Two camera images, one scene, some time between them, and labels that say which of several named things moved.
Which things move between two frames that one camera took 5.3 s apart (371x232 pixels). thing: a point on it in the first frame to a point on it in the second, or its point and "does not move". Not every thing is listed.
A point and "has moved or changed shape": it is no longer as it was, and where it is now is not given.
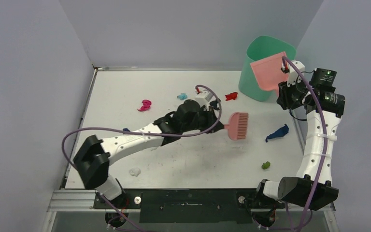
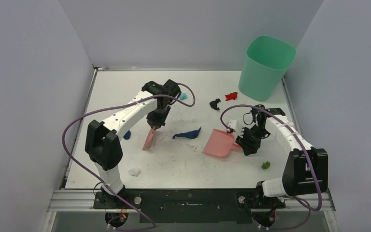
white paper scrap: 135,171 does not move
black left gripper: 210,116 to 153,122
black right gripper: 286,94 to 248,140
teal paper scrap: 182,96 does not move
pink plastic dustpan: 268,73 to 220,143
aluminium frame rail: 82,200 does not move
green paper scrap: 265,166 does not move
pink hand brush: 237,126 has moved or changed shape
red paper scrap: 232,96 does not move
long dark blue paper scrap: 280,132 has moved or changed shape
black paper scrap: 214,104 does not move
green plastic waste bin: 260,48 does not move
